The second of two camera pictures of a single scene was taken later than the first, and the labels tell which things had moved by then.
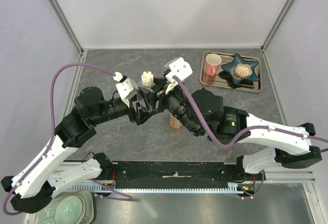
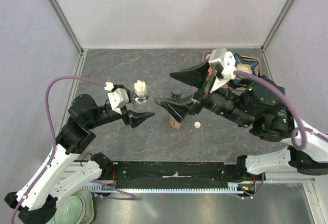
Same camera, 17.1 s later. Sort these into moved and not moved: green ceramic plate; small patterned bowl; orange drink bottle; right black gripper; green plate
Moved: right black gripper
Not moved: green plate; orange drink bottle; green ceramic plate; small patterned bowl
